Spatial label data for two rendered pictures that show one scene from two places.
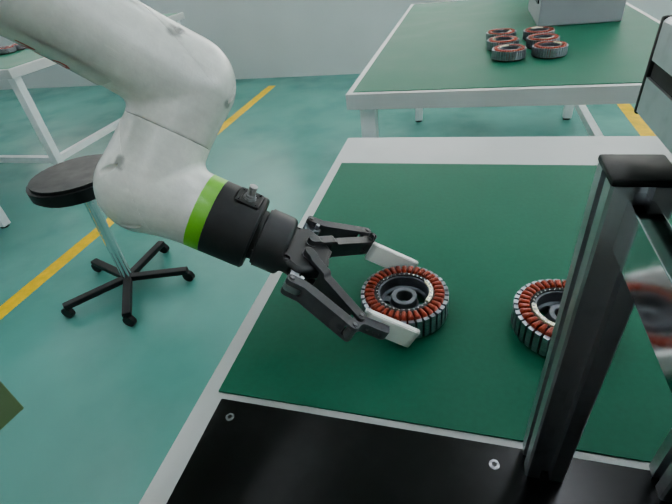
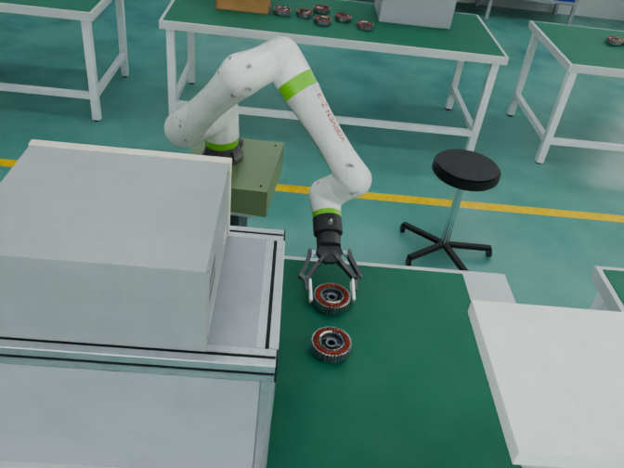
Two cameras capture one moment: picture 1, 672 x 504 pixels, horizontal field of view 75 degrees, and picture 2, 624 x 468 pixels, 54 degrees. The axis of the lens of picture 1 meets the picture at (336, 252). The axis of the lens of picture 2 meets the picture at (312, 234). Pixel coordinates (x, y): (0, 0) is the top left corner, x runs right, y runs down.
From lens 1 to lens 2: 1.57 m
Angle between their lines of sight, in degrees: 53
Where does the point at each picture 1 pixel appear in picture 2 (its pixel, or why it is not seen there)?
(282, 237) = (322, 240)
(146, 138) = (325, 183)
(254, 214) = (323, 227)
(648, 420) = (289, 363)
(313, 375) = (292, 279)
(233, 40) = not seen: outside the picture
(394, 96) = (611, 297)
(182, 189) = (319, 202)
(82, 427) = not seen: hidden behind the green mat
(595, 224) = not seen: hidden behind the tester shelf
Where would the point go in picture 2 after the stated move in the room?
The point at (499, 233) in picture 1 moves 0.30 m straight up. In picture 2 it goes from (398, 338) to (421, 257)
